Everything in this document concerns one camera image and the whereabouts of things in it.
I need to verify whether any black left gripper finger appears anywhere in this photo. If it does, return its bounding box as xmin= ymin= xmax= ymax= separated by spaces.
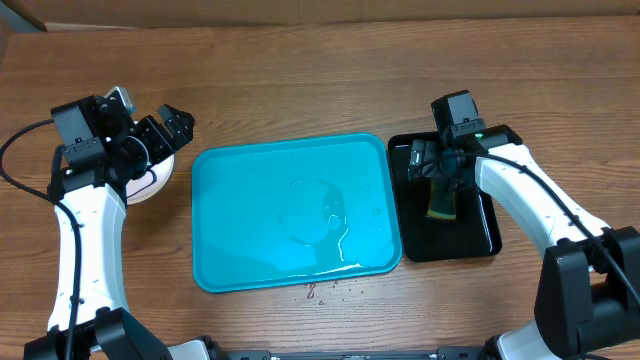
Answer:
xmin=173 ymin=110 xmax=195 ymax=145
xmin=158 ymin=104 xmax=182 ymax=143

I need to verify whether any pink plate with sauce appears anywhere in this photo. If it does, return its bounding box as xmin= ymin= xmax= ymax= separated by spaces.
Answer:
xmin=126 ymin=155 xmax=175 ymax=205

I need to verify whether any green yellow scrub sponge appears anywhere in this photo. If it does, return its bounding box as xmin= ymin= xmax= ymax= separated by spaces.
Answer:
xmin=427 ymin=178 xmax=456 ymax=220

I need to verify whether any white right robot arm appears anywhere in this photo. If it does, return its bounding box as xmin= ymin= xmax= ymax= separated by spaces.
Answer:
xmin=421 ymin=90 xmax=639 ymax=359

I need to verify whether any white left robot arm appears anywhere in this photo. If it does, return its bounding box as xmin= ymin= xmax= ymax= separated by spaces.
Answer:
xmin=24 ymin=92 xmax=195 ymax=359

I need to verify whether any black water tray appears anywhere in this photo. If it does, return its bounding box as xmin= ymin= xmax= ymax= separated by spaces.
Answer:
xmin=388 ymin=132 xmax=502 ymax=262

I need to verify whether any teal plastic tray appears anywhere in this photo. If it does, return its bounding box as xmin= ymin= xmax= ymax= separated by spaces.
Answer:
xmin=192 ymin=133 xmax=403 ymax=293

